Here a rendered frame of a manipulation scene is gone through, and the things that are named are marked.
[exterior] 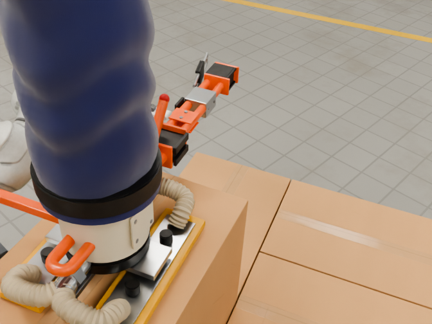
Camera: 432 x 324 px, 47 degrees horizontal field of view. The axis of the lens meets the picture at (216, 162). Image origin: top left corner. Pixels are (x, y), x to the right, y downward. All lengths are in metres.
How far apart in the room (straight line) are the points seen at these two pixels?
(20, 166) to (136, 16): 0.62
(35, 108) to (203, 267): 0.50
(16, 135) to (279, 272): 0.87
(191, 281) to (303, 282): 0.61
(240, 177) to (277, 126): 1.31
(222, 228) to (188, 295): 0.20
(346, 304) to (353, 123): 1.94
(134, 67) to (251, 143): 2.31
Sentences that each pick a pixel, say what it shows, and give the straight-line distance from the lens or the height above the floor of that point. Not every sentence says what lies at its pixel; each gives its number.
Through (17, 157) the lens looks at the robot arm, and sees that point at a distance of 1.21.
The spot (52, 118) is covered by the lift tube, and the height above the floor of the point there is 1.36.
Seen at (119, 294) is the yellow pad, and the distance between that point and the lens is 0.98.
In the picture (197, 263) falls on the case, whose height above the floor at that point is 0.94.
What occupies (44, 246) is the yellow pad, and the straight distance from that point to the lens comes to 1.09.
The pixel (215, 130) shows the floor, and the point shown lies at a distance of 3.08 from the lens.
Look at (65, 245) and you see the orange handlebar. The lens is 0.93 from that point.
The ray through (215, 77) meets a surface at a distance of 1.37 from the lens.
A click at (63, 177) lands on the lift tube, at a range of 0.80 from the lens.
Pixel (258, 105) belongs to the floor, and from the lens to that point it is 3.36.
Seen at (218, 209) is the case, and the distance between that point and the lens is 1.18.
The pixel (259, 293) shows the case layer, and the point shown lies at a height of 0.54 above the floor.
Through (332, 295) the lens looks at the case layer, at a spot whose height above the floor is 0.54.
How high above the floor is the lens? 1.76
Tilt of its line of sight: 38 degrees down
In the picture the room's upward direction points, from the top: 3 degrees clockwise
